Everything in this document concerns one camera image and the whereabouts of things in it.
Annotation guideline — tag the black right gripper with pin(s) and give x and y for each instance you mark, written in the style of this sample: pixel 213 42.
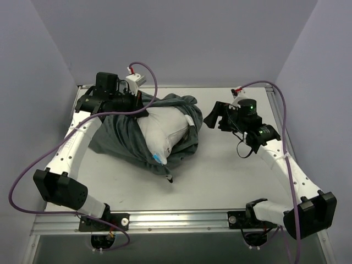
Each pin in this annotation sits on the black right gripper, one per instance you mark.
pixel 223 116

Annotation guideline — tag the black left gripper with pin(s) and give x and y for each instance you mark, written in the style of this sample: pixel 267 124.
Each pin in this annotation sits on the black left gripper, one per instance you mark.
pixel 138 104

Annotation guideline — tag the zebra print pillowcase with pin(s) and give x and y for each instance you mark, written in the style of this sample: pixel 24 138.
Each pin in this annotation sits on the zebra print pillowcase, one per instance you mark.
pixel 120 136

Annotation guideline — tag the white pillow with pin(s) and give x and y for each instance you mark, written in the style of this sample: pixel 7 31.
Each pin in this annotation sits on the white pillow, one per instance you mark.
pixel 162 129

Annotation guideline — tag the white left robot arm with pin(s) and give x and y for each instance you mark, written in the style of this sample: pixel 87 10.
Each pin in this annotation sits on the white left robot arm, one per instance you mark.
pixel 57 183

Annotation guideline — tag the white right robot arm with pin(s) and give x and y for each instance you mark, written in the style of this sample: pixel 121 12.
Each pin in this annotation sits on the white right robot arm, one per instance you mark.
pixel 314 210

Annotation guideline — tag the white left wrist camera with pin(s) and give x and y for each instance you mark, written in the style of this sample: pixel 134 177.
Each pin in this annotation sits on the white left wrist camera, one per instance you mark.
pixel 134 81

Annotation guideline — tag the aluminium right side rail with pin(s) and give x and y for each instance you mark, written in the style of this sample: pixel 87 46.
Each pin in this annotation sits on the aluminium right side rail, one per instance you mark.
pixel 286 137

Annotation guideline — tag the aluminium rail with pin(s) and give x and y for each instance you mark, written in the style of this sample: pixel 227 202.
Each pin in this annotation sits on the aluminium rail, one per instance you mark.
pixel 163 222
pixel 286 137

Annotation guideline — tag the aluminium front rail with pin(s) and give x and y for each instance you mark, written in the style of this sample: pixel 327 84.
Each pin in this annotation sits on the aluminium front rail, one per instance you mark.
pixel 163 222

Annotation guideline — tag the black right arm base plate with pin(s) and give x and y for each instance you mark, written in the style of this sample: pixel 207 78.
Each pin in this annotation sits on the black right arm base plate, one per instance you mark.
pixel 238 220

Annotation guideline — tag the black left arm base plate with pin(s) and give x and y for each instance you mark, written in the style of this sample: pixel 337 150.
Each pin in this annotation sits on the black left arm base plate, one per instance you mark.
pixel 109 223

